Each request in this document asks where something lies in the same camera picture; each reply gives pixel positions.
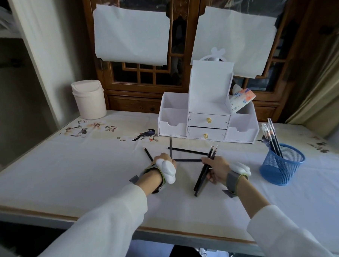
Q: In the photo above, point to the person's left hand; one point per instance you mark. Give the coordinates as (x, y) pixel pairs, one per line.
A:
(164, 155)

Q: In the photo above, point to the person's right hand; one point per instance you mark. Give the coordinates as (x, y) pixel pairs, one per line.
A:
(220, 169)

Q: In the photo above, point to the bunch of black pencils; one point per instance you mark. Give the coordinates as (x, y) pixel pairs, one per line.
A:
(276, 146)

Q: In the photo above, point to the blue mesh pencil cup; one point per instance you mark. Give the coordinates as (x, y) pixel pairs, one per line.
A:
(289, 169)

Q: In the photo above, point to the person's left forearm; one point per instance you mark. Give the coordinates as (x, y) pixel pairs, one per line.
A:
(92, 234)

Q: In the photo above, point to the person's right forearm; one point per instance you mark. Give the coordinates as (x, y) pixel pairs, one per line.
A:
(280, 237)

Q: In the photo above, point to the person's right leg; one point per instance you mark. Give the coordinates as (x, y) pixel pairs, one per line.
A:
(185, 256)

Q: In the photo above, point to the brown wooden lattice cabinet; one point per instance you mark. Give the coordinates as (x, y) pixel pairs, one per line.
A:
(134, 102)

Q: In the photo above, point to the colourful tissue packet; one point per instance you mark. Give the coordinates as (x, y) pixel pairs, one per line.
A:
(241, 100)

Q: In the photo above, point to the white desk organizer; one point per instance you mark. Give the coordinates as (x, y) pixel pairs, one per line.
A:
(211, 86)

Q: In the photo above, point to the white swing lid bin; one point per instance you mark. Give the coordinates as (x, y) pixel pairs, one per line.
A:
(90, 103)

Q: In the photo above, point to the white cloth covered table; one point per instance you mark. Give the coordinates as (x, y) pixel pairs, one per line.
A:
(76, 178)

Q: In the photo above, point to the white round eared mirror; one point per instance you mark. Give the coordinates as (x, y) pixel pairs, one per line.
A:
(219, 51)

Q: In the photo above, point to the beige curtain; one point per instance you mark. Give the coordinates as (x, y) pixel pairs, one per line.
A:
(322, 103)

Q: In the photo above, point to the white paper sheet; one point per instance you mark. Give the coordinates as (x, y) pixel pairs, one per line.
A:
(131, 36)
(236, 42)

